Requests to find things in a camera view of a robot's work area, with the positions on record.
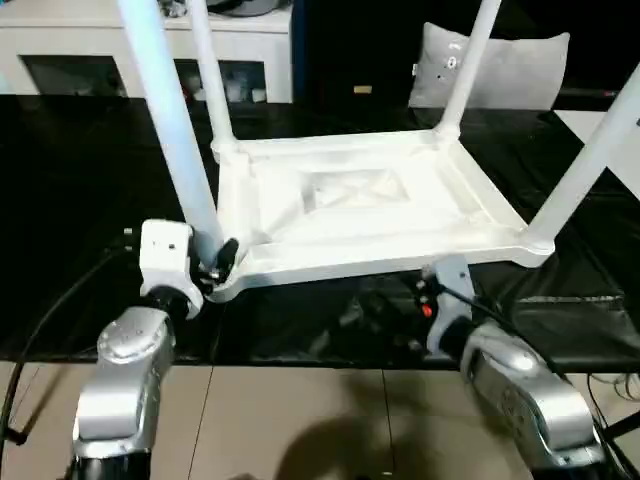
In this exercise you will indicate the grey round bag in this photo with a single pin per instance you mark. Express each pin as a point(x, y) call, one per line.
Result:
point(250, 7)

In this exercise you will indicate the white flat board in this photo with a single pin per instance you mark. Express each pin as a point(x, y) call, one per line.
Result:
point(582, 125)

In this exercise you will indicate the dark clutter pile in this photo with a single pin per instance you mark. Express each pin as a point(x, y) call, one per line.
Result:
point(175, 6)

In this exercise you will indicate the grey cushion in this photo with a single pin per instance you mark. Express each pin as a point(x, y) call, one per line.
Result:
point(520, 70)

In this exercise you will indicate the small tan block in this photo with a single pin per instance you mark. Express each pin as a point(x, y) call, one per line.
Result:
point(362, 90)

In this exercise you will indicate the thin black metal rail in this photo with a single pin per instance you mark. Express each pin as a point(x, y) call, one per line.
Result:
point(592, 93)

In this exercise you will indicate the white plastic table leg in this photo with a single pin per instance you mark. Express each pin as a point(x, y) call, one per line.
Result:
point(585, 165)
point(165, 125)
point(467, 65)
point(212, 75)

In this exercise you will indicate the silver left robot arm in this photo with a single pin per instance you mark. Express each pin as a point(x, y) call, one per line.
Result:
point(125, 370)

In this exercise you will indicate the white cabinet with glass doors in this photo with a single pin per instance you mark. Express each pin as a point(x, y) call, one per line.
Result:
point(75, 50)

